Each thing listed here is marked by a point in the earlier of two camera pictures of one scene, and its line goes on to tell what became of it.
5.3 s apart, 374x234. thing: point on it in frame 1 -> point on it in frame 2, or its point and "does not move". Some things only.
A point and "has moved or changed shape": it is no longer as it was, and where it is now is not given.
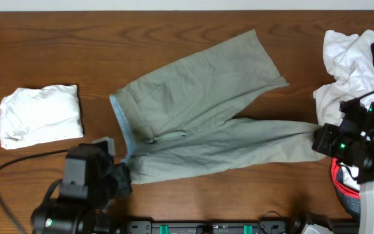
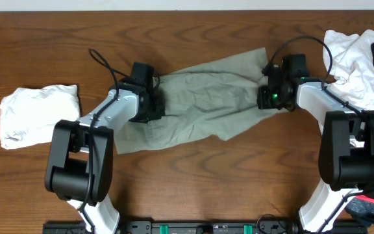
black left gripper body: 119,179 -> 156,106
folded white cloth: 32,116 does not move
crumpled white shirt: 352,59 does not move
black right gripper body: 322,140 -> 263,100
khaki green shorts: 186,120 has moved or changed shape
